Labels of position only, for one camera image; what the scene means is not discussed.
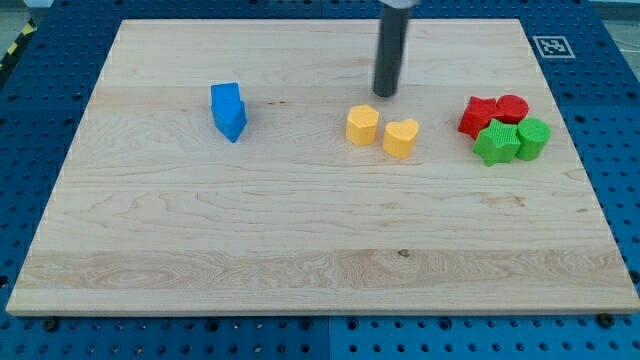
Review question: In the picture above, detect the yellow hexagon block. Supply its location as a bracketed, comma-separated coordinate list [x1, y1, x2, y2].
[345, 104, 379, 146]

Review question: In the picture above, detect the yellow heart block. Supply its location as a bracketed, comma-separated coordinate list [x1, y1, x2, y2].
[382, 118, 420, 159]

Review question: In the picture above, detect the blue pentagon block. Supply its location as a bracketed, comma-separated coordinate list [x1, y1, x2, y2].
[212, 101, 247, 143]

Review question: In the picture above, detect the blue cube block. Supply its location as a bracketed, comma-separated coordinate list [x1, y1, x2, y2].
[210, 82, 241, 106]

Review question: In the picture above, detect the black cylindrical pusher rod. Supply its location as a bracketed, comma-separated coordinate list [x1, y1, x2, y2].
[372, 4, 411, 98]

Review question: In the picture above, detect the wooden board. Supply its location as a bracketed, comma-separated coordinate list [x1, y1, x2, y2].
[7, 19, 639, 316]

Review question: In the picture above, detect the red star block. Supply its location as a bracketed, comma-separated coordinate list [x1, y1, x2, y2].
[458, 96, 503, 139]

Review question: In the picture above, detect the green star block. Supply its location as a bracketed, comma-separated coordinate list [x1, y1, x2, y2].
[473, 119, 521, 166]

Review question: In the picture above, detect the red cylinder block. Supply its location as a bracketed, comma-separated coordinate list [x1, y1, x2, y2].
[496, 94, 529, 125]

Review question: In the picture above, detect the green cylinder block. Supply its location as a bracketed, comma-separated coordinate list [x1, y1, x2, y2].
[516, 118, 551, 161]

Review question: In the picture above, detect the white fiducial marker tag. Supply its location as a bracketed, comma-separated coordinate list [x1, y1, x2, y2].
[533, 35, 575, 59]

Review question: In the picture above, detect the silver rod mount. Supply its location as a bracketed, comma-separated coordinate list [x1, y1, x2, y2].
[380, 0, 421, 9]

